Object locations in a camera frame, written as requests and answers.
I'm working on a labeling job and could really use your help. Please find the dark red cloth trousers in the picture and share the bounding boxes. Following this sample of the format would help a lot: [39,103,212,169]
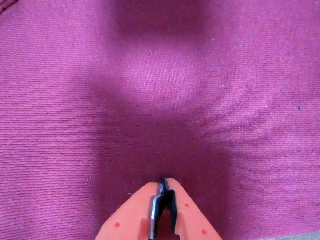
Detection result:
[0,0,320,240]

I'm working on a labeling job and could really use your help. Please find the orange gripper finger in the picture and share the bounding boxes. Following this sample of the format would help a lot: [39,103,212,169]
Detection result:
[95,181,164,240]
[159,176,224,240]

